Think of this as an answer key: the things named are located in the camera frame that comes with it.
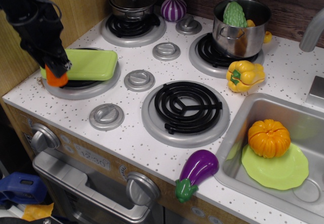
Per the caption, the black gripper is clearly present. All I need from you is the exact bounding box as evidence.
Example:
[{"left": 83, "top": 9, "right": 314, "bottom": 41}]
[{"left": 11, "top": 2, "right": 72, "bottom": 78}]

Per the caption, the steel sink basin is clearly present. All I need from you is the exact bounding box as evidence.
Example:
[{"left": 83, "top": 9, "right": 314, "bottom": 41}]
[{"left": 216, "top": 93, "right": 323, "bottom": 223}]

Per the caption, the yellow cloth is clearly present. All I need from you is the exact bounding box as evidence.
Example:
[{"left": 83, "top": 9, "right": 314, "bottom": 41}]
[{"left": 22, "top": 203, "right": 54, "bottom": 221}]

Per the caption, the silver oven knob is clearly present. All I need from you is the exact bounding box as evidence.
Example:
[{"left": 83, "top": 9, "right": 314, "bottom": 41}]
[
  {"left": 30, "top": 123, "right": 61, "bottom": 153},
  {"left": 126, "top": 171, "right": 160, "bottom": 207}
]

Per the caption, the silver oven door handle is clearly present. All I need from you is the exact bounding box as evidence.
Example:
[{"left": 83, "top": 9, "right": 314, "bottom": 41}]
[{"left": 33, "top": 152, "right": 154, "bottom": 223}]

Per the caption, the front right stove burner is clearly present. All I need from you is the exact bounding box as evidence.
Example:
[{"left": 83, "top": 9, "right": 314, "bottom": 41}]
[{"left": 141, "top": 81, "right": 230, "bottom": 148}]

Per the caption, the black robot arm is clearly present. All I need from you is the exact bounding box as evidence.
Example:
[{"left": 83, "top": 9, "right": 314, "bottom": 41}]
[{"left": 1, "top": 0, "right": 72, "bottom": 78}]

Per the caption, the small yellow toy behind pot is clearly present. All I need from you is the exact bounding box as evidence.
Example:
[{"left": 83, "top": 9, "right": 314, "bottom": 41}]
[{"left": 263, "top": 31, "right": 272, "bottom": 44}]

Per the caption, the silver oven knob left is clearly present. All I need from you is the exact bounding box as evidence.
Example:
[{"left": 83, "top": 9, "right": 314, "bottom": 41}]
[{"left": 30, "top": 123, "right": 61, "bottom": 153}]

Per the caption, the silver top knob upper middle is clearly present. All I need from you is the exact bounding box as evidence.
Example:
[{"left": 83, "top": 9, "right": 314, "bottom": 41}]
[{"left": 152, "top": 42, "right": 181, "bottom": 61}]

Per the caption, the purple striped toy onion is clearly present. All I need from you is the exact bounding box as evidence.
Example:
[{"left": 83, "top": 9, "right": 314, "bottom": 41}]
[{"left": 160, "top": 0, "right": 187, "bottom": 22}]

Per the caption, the light green plate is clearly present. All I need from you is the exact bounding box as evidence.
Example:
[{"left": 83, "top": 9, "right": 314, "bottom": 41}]
[{"left": 241, "top": 144, "right": 309, "bottom": 191}]

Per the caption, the back left stove burner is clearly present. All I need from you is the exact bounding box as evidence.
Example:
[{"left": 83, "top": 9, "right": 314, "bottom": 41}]
[{"left": 101, "top": 13, "right": 166, "bottom": 48}]

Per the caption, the green plastic cutting board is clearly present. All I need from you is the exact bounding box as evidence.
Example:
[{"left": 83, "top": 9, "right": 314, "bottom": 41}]
[{"left": 39, "top": 48, "right": 119, "bottom": 82}]

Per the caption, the stove burner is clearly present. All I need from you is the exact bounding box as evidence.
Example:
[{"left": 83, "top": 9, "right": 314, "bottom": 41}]
[
  {"left": 189, "top": 32, "right": 265, "bottom": 79},
  {"left": 141, "top": 81, "right": 230, "bottom": 148},
  {"left": 40, "top": 48, "right": 121, "bottom": 100},
  {"left": 101, "top": 13, "right": 166, "bottom": 48}
]

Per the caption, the silver faucet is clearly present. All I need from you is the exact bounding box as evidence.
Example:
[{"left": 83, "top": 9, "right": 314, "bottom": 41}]
[{"left": 299, "top": 9, "right": 323, "bottom": 52}]

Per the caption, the silver top knob lower middle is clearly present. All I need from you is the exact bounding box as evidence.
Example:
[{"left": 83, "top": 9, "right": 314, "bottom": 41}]
[{"left": 124, "top": 70, "right": 155, "bottom": 92}]

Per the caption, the purple toy eggplant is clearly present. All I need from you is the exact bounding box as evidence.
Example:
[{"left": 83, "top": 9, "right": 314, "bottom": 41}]
[{"left": 175, "top": 150, "right": 220, "bottom": 203}]

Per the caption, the green toy bitter gourd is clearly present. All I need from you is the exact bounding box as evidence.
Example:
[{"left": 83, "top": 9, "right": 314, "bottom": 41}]
[{"left": 223, "top": 1, "right": 248, "bottom": 28}]

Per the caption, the small pot with glass lid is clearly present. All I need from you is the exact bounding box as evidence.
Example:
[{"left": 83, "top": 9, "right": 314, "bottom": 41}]
[{"left": 109, "top": 0, "right": 157, "bottom": 22}]

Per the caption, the silver top knob front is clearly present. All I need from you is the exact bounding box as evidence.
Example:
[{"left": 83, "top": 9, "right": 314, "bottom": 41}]
[{"left": 89, "top": 103, "right": 125, "bottom": 131}]

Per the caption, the orange toy pumpkin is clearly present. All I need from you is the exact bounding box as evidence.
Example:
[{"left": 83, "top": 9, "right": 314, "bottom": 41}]
[{"left": 248, "top": 119, "right": 291, "bottom": 159}]

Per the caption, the silver oven knob right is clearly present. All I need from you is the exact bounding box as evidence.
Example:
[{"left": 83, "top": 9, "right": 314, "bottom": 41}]
[{"left": 126, "top": 171, "right": 160, "bottom": 207}]

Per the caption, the yellow toy bell pepper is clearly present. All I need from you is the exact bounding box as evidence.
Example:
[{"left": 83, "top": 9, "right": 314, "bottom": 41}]
[{"left": 226, "top": 60, "right": 265, "bottom": 92}]

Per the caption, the tall steel pot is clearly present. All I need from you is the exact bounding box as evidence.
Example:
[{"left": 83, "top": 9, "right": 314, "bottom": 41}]
[{"left": 212, "top": 0, "right": 271, "bottom": 58}]

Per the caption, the blue plastic object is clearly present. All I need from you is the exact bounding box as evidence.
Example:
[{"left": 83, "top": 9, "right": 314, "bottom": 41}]
[{"left": 1, "top": 172, "right": 47, "bottom": 205}]

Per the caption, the silver top knob back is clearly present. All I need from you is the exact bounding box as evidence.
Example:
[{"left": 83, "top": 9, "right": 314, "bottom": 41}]
[{"left": 176, "top": 15, "right": 202, "bottom": 35}]

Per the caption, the orange toy carrot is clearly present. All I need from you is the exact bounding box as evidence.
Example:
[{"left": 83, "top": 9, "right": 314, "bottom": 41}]
[{"left": 45, "top": 65, "right": 68, "bottom": 87}]

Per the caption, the front left stove burner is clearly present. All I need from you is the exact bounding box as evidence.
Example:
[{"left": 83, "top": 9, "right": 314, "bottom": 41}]
[{"left": 40, "top": 48, "right": 121, "bottom": 100}]

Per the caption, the back right stove burner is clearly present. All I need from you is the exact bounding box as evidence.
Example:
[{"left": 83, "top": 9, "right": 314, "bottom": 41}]
[{"left": 189, "top": 32, "right": 265, "bottom": 79}]

